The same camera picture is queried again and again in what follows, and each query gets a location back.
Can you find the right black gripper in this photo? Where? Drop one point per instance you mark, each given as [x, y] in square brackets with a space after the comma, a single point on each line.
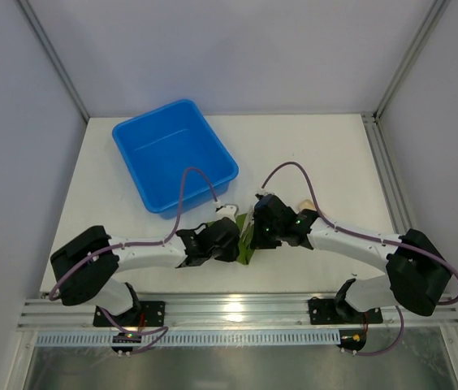
[261, 228]

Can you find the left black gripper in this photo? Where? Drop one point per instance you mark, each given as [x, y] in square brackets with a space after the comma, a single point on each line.
[229, 240]

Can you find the green paper napkin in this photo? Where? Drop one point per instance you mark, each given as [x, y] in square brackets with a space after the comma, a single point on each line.
[245, 243]

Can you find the beige cutlery tray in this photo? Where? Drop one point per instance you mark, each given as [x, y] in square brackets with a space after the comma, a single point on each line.
[306, 205]

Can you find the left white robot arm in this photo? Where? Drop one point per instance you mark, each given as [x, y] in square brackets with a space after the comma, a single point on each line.
[84, 268]

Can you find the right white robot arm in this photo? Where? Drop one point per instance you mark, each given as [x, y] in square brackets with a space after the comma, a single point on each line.
[412, 273]

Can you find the blue plastic bin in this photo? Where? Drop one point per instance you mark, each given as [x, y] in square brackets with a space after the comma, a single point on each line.
[158, 146]

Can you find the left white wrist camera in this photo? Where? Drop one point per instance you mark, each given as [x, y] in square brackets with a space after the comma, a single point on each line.
[226, 210]

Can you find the aluminium front rail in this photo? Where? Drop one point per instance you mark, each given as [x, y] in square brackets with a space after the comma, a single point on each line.
[186, 312]

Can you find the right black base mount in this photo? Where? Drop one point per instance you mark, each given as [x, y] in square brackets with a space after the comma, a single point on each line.
[322, 311]

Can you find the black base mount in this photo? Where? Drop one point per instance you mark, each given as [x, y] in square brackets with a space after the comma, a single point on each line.
[142, 314]
[322, 311]

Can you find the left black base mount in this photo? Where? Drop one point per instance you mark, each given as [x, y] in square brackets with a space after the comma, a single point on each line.
[142, 314]

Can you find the right aluminium side rail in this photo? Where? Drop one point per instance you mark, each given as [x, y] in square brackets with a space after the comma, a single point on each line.
[398, 206]

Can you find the white slotted cable duct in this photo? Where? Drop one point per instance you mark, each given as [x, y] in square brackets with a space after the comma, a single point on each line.
[176, 338]

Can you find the right aluminium frame post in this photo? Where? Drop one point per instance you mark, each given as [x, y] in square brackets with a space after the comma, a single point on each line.
[412, 53]

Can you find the aluminium frame post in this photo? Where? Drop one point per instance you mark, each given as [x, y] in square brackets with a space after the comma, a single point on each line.
[412, 53]
[51, 53]

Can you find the left aluminium frame post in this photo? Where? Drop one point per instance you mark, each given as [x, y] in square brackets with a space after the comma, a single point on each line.
[51, 53]

